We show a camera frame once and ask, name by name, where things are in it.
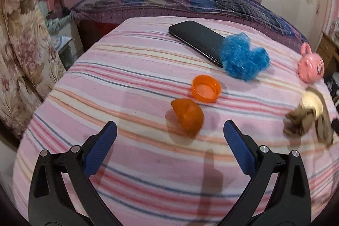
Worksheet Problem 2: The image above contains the orange plastic half shell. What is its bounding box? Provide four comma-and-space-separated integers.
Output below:
171, 99, 204, 136

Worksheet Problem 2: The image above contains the orange plastic cap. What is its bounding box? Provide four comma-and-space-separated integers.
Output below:
191, 75, 222, 103

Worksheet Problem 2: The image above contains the brown phone case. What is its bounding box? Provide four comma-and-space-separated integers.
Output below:
306, 87, 334, 148

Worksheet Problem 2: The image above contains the cream round lid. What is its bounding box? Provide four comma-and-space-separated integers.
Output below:
300, 91, 324, 119

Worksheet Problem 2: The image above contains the pink toy handbag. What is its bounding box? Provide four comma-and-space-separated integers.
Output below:
297, 42, 325, 84

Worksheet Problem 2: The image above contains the floral curtain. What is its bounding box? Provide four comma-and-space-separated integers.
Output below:
1, 0, 65, 139

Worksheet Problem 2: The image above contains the blue crumpled plastic wrap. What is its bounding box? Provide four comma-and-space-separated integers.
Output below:
220, 33, 270, 81

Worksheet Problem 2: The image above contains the wooden desk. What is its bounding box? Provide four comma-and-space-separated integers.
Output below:
317, 32, 338, 76

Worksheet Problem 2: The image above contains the pink striped bed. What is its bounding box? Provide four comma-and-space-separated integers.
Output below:
13, 17, 338, 225

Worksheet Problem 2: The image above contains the black phone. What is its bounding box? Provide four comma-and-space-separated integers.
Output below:
168, 21, 224, 68

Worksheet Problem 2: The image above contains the purple bed with blanket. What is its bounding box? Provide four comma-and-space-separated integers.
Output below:
62, 0, 307, 52

